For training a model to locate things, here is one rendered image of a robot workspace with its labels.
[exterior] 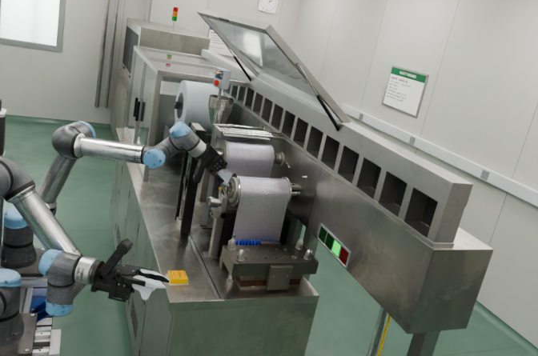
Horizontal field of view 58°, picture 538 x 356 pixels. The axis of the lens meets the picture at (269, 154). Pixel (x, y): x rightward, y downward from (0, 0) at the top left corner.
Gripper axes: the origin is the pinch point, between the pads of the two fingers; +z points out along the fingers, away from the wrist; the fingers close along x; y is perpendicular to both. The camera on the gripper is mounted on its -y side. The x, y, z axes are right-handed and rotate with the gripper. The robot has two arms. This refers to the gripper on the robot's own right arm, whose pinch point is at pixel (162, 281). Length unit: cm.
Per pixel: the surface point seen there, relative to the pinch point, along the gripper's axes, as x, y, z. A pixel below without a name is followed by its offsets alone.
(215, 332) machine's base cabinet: -56, 42, 13
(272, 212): -85, -5, 25
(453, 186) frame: -13, -43, 77
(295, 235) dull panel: -95, 6, 38
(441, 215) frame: -14, -33, 76
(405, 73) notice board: -409, -107, 129
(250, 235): -83, 7, 18
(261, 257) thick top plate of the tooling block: -70, 11, 25
